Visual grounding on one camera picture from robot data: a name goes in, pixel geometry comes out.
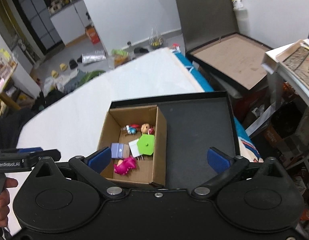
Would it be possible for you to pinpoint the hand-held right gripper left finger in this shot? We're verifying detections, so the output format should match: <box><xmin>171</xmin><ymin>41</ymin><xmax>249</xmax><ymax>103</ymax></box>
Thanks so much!
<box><xmin>32</xmin><ymin>146</ymin><xmax>122</xmax><ymax>198</ymax></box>

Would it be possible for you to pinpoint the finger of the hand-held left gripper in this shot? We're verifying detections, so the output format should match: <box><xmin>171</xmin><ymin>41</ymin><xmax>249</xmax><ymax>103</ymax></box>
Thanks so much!
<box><xmin>17</xmin><ymin>147</ymin><xmax>62</xmax><ymax>167</ymax></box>

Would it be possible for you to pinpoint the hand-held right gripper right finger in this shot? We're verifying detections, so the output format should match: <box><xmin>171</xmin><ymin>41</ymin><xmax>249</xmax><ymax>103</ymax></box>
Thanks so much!
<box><xmin>191</xmin><ymin>146</ymin><xmax>286</xmax><ymax>198</ymax></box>

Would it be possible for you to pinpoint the purple toy box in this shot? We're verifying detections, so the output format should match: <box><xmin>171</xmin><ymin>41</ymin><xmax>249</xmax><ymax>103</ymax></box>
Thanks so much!
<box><xmin>111</xmin><ymin>142</ymin><xmax>131</xmax><ymax>159</ymax></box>

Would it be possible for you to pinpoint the pink bear doll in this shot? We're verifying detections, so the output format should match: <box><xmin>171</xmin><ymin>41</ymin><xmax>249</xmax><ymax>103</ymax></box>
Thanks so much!
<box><xmin>113</xmin><ymin>155</ymin><xmax>136</xmax><ymax>175</ymax></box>

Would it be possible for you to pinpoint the white charger plug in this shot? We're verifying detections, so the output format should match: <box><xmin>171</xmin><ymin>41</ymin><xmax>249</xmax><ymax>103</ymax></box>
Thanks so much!
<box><xmin>129</xmin><ymin>139</ymin><xmax>145</xmax><ymax>161</ymax></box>

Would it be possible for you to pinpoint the black tray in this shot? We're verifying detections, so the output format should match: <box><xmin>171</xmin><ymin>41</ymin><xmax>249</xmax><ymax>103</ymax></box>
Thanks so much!
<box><xmin>111</xmin><ymin>91</ymin><xmax>241</xmax><ymax>189</ymax></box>

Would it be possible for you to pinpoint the blue red figurine with bottle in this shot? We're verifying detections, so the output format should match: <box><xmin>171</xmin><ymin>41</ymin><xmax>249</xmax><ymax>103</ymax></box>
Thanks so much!
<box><xmin>123</xmin><ymin>124</ymin><xmax>140</xmax><ymax>135</ymax></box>

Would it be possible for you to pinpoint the green cube toy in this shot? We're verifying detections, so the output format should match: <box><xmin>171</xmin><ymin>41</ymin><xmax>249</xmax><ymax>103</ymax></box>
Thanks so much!
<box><xmin>136</xmin><ymin>134</ymin><xmax>155</xmax><ymax>156</ymax></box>

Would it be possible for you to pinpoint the brown-haired girl figurine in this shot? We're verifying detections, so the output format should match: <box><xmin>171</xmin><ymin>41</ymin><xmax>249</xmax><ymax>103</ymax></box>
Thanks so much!
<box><xmin>140</xmin><ymin>123</ymin><xmax>155</xmax><ymax>135</ymax></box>

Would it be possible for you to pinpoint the brown cardboard box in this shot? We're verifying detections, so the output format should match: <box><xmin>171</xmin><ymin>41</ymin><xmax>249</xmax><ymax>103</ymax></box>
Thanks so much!
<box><xmin>97</xmin><ymin>106</ymin><xmax>167</xmax><ymax>188</ymax></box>

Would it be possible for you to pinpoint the person's left hand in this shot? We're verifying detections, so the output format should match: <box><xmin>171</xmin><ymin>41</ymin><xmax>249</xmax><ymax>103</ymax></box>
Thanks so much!
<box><xmin>0</xmin><ymin>177</ymin><xmax>18</xmax><ymax>228</ymax></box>

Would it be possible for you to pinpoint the white plastic bag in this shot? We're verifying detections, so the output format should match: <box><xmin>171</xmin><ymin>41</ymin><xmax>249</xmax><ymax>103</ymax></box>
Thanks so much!
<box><xmin>43</xmin><ymin>69</ymin><xmax>78</xmax><ymax>95</ymax></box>

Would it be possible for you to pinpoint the green leaf cloth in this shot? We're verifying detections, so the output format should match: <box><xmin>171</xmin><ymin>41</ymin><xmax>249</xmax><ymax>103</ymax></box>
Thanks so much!
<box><xmin>79</xmin><ymin>70</ymin><xmax>106</xmax><ymax>85</ymax></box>

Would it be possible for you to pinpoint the silver foil bag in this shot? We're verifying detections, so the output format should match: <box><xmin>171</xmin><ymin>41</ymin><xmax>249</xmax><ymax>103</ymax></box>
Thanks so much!
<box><xmin>81</xmin><ymin>50</ymin><xmax>106</xmax><ymax>65</ymax></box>

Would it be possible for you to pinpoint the green plastic bag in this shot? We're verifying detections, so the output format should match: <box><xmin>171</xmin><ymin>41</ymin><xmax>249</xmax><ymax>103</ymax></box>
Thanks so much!
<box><xmin>108</xmin><ymin>49</ymin><xmax>130</xmax><ymax>68</ymax></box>

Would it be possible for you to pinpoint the orange carton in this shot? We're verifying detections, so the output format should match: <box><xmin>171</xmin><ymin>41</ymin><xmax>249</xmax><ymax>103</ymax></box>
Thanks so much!
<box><xmin>85</xmin><ymin>26</ymin><xmax>100</xmax><ymax>45</ymax></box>

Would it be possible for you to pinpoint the patterned tray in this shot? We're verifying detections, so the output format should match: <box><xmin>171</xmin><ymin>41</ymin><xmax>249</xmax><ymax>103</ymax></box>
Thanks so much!
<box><xmin>280</xmin><ymin>42</ymin><xmax>309</xmax><ymax>85</ymax></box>

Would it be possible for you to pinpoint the clear plastic bag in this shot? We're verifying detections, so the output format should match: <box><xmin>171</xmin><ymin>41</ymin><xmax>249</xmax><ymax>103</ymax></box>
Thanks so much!
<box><xmin>149</xmin><ymin>27</ymin><xmax>165</xmax><ymax>48</ymax></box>

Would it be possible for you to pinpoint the white cabinet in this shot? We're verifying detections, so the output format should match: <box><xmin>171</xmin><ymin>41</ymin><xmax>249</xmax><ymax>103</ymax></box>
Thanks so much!
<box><xmin>50</xmin><ymin>0</ymin><xmax>91</xmax><ymax>47</ymax></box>

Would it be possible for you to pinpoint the dark grey panelled cabinet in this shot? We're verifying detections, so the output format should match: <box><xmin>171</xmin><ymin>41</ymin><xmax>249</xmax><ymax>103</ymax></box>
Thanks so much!
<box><xmin>10</xmin><ymin>0</ymin><xmax>65</xmax><ymax>54</ymax></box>

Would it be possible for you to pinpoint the grey board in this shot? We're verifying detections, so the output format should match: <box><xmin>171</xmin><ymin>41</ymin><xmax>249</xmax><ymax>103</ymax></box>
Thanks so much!
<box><xmin>172</xmin><ymin>0</ymin><xmax>239</xmax><ymax>53</ymax></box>

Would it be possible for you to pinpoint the white yellow canister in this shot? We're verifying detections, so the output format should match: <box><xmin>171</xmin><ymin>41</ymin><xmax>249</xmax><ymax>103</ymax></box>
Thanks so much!
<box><xmin>229</xmin><ymin>0</ymin><xmax>244</xmax><ymax>10</ymax></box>

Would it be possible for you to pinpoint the black frame with brown board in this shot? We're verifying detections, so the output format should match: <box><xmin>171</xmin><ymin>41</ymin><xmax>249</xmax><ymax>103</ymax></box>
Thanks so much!
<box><xmin>186</xmin><ymin>32</ymin><xmax>274</xmax><ymax>90</ymax></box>

